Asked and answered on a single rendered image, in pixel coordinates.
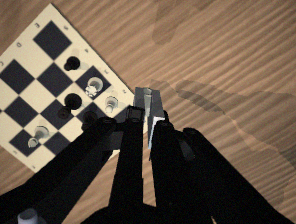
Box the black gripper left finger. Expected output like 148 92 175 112
0 87 146 224

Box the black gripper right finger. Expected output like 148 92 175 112
147 89 295 224

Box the black and cream chessboard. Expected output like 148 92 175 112
0 3 134 173

